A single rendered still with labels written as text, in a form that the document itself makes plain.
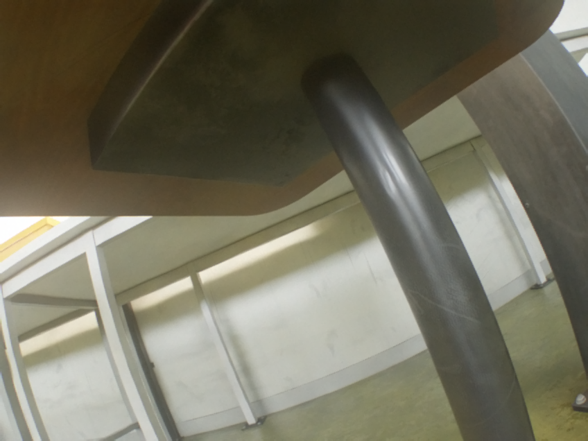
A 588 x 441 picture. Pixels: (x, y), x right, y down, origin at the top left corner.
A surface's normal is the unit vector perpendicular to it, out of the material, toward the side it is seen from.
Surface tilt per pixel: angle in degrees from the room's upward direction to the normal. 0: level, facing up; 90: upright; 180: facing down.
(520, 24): 180
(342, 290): 90
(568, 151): 90
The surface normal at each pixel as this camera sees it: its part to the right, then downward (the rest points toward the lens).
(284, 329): -0.11, -0.24
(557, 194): -0.92, 0.35
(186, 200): 0.38, 0.89
